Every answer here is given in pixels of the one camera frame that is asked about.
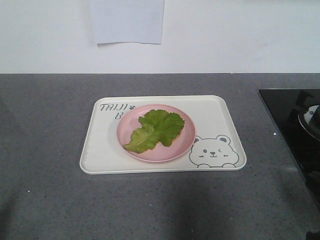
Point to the green lettuce leaf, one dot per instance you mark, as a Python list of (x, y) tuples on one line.
[(157, 126)]

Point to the cream bear serving tray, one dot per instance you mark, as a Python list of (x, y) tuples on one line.
[(216, 146)]

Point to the pink round plate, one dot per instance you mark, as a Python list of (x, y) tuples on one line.
[(180, 145)]

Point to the black pan on stove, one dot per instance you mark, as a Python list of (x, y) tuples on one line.
[(309, 119)]

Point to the white paper sheet on wall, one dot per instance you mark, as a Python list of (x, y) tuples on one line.
[(127, 21)]

